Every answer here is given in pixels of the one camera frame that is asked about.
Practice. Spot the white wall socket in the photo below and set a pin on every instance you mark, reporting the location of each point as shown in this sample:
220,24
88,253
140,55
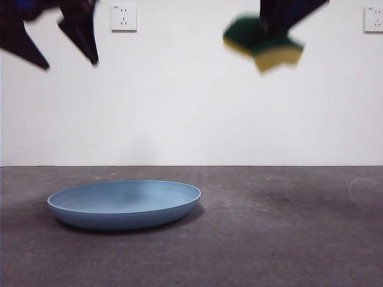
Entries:
124,18
374,21

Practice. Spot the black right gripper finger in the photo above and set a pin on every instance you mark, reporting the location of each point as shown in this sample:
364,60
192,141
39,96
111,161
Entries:
270,16
296,9

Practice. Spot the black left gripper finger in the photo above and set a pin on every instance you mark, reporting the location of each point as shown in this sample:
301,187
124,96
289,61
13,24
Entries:
21,42
82,36

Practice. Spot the light blue round plate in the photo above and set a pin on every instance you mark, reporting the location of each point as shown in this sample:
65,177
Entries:
125,206

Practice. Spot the yellow sponge with green pad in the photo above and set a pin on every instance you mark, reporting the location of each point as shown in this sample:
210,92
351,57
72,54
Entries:
269,51

